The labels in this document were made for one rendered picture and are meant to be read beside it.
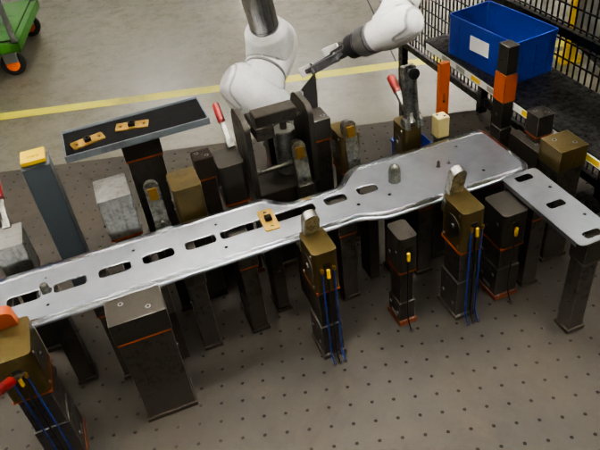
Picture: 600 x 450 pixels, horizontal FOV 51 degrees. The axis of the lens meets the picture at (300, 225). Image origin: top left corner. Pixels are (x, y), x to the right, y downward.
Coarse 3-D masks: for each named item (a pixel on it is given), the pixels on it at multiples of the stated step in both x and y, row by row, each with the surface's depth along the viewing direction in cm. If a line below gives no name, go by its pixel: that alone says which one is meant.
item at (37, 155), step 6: (30, 150) 160; (36, 150) 160; (42, 150) 159; (24, 156) 158; (30, 156) 157; (36, 156) 157; (42, 156) 157; (24, 162) 156; (30, 162) 156; (36, 162) 156
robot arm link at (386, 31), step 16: (384, 0) 178; (400, 0) 175; (384, 16) 173; (400, 16) 170; (416, 16) 171; (368, 32) 178; (384, 32) 174; (400, 32) 171; (416, 32) 172; (384, 48) 178
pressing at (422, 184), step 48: (432, 144) 172; (480, 144) 170; (336, 192) 160; (384, 192) 158; (432, 192) 156; (144, 240) 153; (192, 240) 151; (240, 240) 149; (288, 240) 148; (0, 288) 144; (96, 288) 141; (144, 288) 140
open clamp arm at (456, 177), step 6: (456, 168) 142; (462, 168) 142; (450, 174) 143; (456, 174) 142; (462, 174) 143; (450, 180) 144; (456, 180) 143; (462, 180) 144; (450, 186) 145; (456, 186) 145; (462, 186) 146; (444, 192) 148; (450, 192) 146; (456, 192) 147
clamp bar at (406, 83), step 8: (408, 64) 163; (400, 72) 164; (408, 72) 162; (416, 72) 160; (408, 80) 165; (416, 80) 164; (408, 88) 166; (416, 88) 165; (408, 96) 167; (416, 96) 166; (408, 104) 167; (416, 104) 167; (408, 112) 168; (416, 112) 169; (408, 120) 169; (416, 120) 170; (408, 128) 170
